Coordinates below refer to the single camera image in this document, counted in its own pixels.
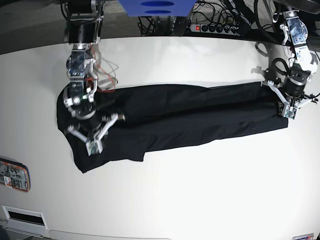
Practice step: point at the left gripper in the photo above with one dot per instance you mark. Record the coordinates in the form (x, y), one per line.
(298, 100)

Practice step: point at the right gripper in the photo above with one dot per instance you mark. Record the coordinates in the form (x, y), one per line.
(94, 128)

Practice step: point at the black T-shirt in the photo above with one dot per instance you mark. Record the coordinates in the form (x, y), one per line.
(169, 116)

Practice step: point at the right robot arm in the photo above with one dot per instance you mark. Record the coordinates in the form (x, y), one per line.
(78, 108)

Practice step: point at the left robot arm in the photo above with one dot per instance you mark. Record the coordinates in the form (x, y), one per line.
(302, 64)

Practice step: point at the white power strip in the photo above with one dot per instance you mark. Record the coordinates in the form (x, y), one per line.
(222, 29)

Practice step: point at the red white sticker label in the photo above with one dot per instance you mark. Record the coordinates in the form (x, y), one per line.
(309, 236)

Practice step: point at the black power adapter brick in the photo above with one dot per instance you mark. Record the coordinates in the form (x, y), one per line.
(179, 26)

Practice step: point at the blue plastic box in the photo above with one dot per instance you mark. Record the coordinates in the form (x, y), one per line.
(153, 8)

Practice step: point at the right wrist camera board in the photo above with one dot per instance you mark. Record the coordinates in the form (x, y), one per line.
(94, 147)

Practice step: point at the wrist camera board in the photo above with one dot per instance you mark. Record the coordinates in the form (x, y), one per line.
(289, 112)
(94, 147)

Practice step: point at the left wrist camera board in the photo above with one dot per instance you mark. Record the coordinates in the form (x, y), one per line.
(289, 112)

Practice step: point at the white table cable grommet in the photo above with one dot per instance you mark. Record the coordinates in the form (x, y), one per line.
(16, 216)

